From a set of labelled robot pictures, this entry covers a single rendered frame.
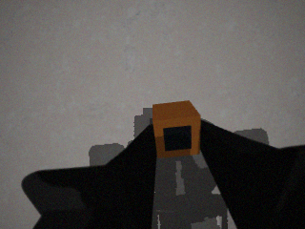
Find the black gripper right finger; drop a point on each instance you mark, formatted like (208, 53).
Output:
(256, 180)

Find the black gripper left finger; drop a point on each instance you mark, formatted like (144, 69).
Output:
(126, 183)

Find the orange block with dark square mark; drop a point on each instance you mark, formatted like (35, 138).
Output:
(176, 128)

